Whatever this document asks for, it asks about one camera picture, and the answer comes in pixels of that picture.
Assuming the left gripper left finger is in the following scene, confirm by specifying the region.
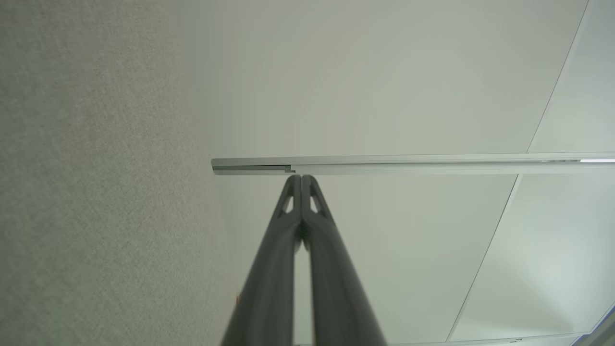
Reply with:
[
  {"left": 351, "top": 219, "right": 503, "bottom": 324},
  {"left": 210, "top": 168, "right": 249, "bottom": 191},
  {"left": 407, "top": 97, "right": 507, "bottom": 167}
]
[{"left": 221, "top": 175, "right": 303, "bottom": 346}]

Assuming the grey aluminium partition post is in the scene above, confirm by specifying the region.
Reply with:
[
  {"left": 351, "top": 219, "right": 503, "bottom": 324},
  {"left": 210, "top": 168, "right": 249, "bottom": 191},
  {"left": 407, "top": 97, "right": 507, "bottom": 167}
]
[{"left": 210, "top": 152, "right": 615, "bottom": 176}]

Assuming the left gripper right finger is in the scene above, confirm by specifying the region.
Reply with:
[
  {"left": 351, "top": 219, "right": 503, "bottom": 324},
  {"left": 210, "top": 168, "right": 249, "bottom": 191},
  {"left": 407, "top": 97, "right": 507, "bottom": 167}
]
[{"left": 302, "top": 175, "right": 388, "bottom": 346}]

